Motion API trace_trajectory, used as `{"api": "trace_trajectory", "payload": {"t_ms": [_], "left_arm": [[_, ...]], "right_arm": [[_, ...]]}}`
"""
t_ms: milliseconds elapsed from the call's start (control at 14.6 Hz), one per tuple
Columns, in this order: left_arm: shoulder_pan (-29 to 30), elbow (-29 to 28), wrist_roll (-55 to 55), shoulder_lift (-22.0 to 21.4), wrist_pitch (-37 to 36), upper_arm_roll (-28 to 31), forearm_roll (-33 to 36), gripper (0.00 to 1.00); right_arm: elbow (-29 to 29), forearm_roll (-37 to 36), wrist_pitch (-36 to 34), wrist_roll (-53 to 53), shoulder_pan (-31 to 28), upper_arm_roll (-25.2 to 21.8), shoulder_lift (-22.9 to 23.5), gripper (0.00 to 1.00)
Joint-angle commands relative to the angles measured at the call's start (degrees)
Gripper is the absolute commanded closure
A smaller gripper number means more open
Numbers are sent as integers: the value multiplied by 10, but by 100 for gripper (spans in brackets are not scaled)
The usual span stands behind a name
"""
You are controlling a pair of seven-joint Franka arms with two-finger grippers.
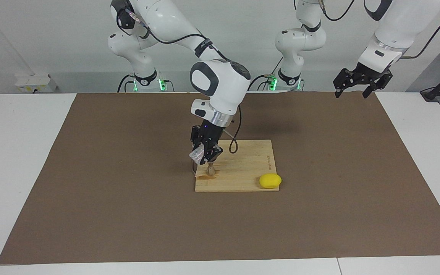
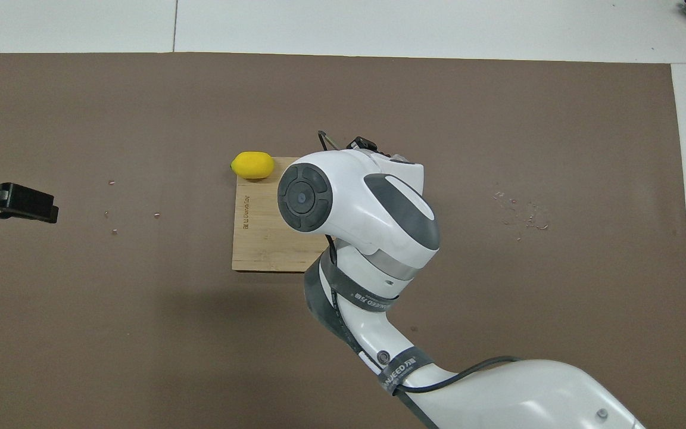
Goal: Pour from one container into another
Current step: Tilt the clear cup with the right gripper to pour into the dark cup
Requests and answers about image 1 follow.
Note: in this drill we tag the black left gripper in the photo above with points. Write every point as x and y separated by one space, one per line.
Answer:
367 75

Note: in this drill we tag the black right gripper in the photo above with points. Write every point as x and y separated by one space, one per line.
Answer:
208 135

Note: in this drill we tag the clear plastic cup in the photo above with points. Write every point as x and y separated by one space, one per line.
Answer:
196 154

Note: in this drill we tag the steel double jigger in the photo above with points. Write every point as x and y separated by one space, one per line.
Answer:
211 171

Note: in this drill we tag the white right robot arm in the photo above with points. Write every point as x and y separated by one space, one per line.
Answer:
220 82

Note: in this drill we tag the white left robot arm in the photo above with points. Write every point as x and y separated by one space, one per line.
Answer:
395 23

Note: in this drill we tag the wooden cutting board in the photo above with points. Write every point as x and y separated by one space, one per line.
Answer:
250 168

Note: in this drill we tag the yellow lemon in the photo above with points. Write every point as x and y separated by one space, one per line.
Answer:
269 181

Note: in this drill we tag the brown table mat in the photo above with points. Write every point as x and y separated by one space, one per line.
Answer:
128 221

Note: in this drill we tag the white wall power strip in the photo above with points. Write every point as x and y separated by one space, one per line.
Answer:
33 82

